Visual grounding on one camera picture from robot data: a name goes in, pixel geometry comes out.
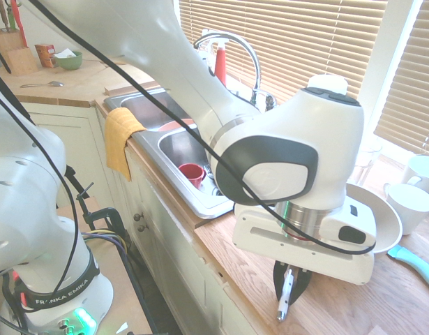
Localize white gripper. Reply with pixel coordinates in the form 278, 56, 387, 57
232, 202, 375, 305

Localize white handled table knife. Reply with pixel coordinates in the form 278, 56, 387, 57
276, 267, 294, 322

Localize pink plate in sink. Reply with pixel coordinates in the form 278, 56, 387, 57
157, 118, 196, 133

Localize stainless steel double sink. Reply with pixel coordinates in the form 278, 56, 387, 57
103, 85, 236, 220

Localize wooden knife block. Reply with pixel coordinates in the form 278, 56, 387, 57
0, 27, 39, 76

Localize large cream bowl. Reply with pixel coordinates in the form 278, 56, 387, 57
345, 183, 404, 255

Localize cream base cabinets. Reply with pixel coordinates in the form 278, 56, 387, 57
11, 100, 271, 335

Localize small white mug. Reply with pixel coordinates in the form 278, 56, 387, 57
384, 183, 429, 237

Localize clear drinking glass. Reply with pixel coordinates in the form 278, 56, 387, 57
349, 144, 383, 186

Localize red cup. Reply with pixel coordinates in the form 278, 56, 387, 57
178, 163, 206, 190

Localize large white mug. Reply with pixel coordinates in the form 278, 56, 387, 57
402, 155, 429, 210

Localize black screw clamp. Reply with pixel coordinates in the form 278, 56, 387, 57
77, 181, 130, 245

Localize Lysol wipes canister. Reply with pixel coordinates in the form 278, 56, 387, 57
306, 75, 349, 95

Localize yellow dish towel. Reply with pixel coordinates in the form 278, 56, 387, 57
105, 107, 148, 182

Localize chrome gooseneck faucet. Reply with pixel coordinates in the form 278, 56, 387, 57
193, 30, 263, 105

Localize red spray bottle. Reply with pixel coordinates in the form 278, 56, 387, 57
213, 36, 229, 87

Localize black stand pole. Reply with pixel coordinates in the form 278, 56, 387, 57
0, 66, 159, 335

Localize narrow wooden window blind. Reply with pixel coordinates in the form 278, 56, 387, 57
373, 0, 429, 156

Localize wide wooden window blind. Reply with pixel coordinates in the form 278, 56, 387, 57
179, 0, 389, 142

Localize metal spoon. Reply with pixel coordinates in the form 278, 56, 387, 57
20, 80, 64, 89

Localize green bowl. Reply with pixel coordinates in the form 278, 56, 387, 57
54, 51, 84, 71

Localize orange cardboard box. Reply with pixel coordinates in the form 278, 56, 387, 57
34, 43, 57, 68

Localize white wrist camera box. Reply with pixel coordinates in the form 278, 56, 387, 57
318, 201, 378, 247

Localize teal handled knife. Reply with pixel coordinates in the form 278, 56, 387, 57
387, 244, 429, 294

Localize chrome faucet handle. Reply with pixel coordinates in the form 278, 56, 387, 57
261, 91, 278, 113

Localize coloured wire bundle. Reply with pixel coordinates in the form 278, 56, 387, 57
82, 228, 131, 259

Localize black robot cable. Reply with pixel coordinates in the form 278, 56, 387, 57
0, 0, 375, 297

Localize red handled knife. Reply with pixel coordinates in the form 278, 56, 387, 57
10, 0, 29, 48

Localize brown handled knife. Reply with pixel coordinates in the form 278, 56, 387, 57
0, 0, 10, 36

